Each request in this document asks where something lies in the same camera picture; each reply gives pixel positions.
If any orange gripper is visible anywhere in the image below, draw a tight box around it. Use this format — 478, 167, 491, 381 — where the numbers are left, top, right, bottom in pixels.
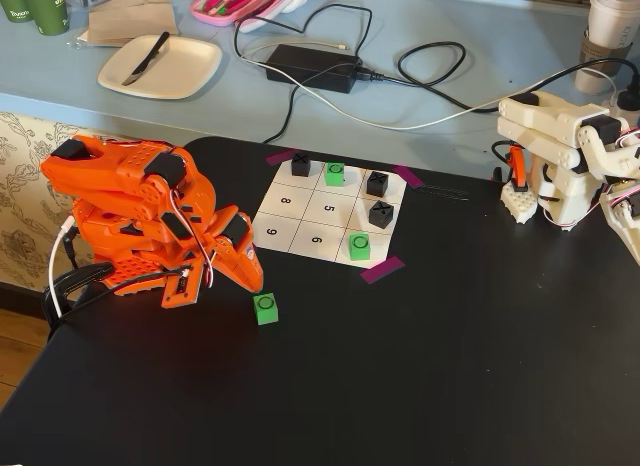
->
208, 204, 265, 294

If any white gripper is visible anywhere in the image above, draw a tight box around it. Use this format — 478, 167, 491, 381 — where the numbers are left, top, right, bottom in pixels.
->
601, 173, 640, 267

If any white numbered grid sheet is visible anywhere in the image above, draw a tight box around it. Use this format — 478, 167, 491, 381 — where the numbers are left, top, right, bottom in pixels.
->
249, 155, 409, 270

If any white studded base block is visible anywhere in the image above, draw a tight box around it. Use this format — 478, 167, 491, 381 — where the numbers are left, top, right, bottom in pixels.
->
500, 179, 541, 225

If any orange table clamp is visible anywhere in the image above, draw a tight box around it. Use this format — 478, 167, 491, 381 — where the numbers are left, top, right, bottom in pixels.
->
504, 143, 530, 193

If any black table clamp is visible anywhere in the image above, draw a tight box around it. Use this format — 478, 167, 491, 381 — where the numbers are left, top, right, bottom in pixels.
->
41, 262, 115, 333

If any white coffee cup brown sleeve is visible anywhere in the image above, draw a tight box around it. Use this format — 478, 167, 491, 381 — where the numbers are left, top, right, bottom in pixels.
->
573, 0, 640, 95

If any white square plate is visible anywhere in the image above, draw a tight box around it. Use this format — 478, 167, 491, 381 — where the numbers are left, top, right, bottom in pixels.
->
96, 34, 224, 101

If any black power adapter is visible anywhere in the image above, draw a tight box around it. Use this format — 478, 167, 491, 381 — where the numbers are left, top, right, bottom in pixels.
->
263, 43, 365, 94

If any floral patterned cream panel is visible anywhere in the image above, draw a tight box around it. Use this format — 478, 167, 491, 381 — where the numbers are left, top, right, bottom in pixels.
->
0, 110, 151, 291

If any black plastic knife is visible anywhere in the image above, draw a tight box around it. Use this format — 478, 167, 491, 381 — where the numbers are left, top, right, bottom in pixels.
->
119, 31, 172, 86

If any white case lid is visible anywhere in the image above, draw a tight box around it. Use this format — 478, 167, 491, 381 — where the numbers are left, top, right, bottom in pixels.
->
234, 0, 312, 35

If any pink utensil case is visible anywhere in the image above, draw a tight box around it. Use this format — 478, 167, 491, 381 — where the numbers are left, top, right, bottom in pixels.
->
189, 0, 311, 27

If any brown paper napkin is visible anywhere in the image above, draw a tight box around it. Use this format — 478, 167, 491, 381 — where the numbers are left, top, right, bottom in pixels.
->
77, 0, 180, 48

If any green paper cup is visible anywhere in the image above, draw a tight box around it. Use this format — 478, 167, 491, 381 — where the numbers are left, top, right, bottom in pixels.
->
0, 0, 35, 24
28, 0, 72, 37

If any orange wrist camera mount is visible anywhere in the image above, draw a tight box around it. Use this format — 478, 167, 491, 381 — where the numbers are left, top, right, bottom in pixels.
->
159, 269, 202, 310

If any black camera cable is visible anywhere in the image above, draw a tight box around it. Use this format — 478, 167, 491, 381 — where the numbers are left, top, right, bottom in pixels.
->
117, 266, 194, 293

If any black adapter mains cable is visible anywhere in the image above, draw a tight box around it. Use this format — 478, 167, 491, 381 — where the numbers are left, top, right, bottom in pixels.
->
233, 2, 374, 144

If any white usb cable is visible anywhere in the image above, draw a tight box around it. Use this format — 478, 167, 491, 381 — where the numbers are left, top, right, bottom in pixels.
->
47, 216, 77, 321

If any long white cable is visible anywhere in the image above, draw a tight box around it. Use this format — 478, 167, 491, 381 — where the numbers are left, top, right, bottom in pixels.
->
238, 39, 619, 132

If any black adapter output cable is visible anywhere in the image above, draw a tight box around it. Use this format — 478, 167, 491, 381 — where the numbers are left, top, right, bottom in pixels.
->
355, 39, 502, 112

